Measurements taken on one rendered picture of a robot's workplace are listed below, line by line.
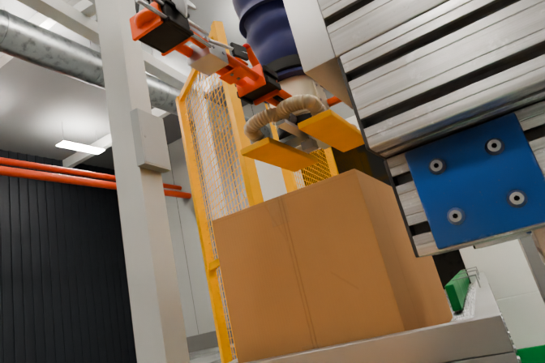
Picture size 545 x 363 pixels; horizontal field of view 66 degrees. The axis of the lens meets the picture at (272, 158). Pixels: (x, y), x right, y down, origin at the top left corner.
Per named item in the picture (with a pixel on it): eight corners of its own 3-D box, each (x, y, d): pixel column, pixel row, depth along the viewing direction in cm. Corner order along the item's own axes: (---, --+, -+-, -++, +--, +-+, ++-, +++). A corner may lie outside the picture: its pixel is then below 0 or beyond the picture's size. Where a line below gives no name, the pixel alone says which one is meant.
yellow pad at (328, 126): (343, 152, 141) (338, 139, 143) (371, 142, 137) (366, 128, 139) (298, 130, 112) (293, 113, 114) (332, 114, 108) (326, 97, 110)
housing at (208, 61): (207, 77, 97) (203, 61, 98) (230, 64, 94) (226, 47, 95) (186, 66, 91) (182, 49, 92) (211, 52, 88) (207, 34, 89)
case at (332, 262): (336, 339, 148) (307, 228, 160) (453, 318, 131) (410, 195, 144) (242, 390, 96) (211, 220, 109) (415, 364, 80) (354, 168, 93)
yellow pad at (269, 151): (293, 172, 149) (290, 159, 151) (319, 162, 145) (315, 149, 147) (240, 155, 120) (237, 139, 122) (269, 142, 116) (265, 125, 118)
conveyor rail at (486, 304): (487, 303, 275) (476, 273, 281) (495, 301, 273) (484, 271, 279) (517, 446, 71) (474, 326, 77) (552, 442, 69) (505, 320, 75)
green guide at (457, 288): (465, 283, 282) (460, 269, 285) (481, 279, 279) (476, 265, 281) (452, 311, 141) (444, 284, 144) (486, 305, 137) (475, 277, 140)
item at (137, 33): (164, 57, 86) (160, 36, 88) (191, 40, 83) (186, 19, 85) (131, 40, 79) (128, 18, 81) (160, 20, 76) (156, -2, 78)
